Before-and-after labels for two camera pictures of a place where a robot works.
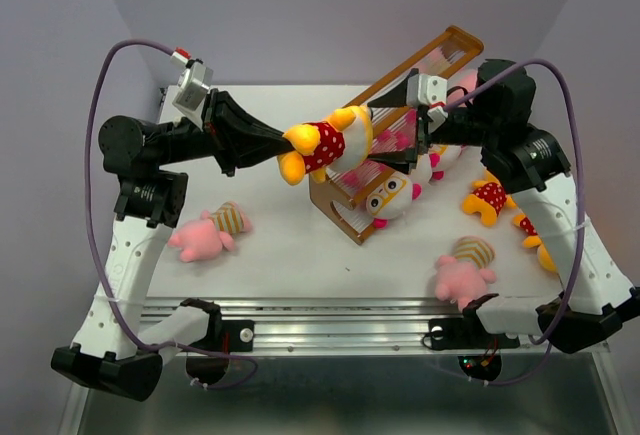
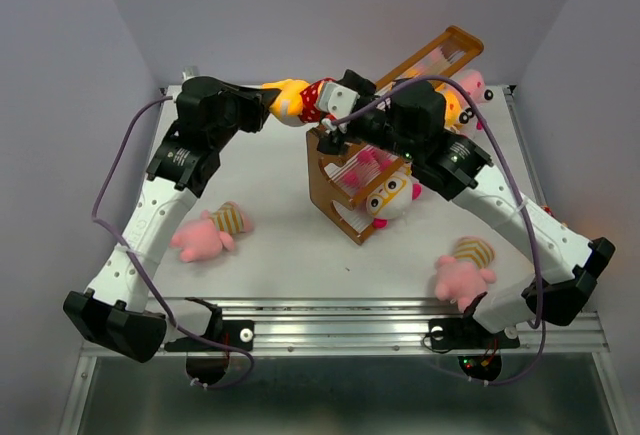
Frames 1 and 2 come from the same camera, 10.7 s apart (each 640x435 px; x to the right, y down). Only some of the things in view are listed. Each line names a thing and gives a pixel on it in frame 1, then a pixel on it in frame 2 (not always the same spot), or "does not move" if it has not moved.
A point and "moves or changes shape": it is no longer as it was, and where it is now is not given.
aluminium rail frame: x=336 y=324 does not move
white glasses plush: x=392 y=198 does not move
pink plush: x=205 y=237 does not move
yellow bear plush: x=488 y=199 moves or changes shape
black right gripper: x=403 y=159 → x=333 y=144
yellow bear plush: x=342 y=142 moves or changes shape
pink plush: x=463 y=276 does not move
